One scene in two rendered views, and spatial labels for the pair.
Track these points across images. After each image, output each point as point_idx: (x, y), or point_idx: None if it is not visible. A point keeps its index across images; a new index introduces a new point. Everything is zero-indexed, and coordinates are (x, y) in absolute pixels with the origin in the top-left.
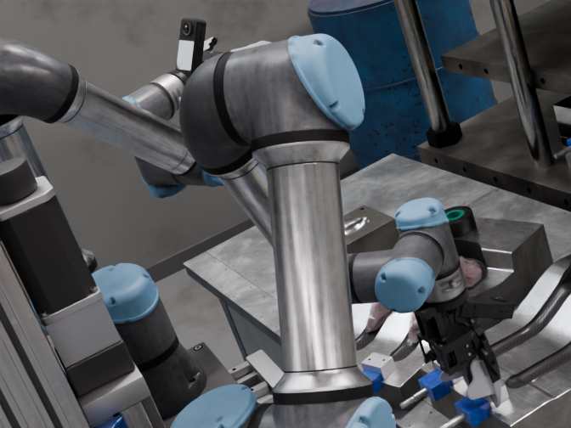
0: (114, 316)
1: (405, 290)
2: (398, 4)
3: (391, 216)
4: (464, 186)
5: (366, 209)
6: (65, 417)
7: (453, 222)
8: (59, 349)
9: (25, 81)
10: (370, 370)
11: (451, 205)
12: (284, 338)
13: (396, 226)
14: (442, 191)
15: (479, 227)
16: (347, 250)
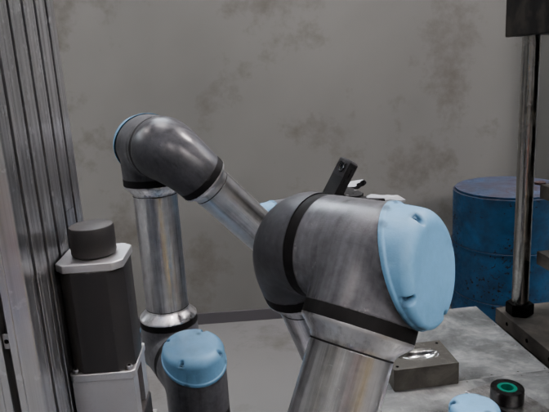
0: (178, 376)
1: None
2: (518, 204)
3: (457, 356)
4: (522, 356)
5: (439, 344)
6: None
7: (505, 393)
8: (79, 408)
9: (173, 159)
10: None
11: (507, 368)
12: None
13: (457, 369)
14: (503, 352)
15: (526, 406)
16: (412, 371)
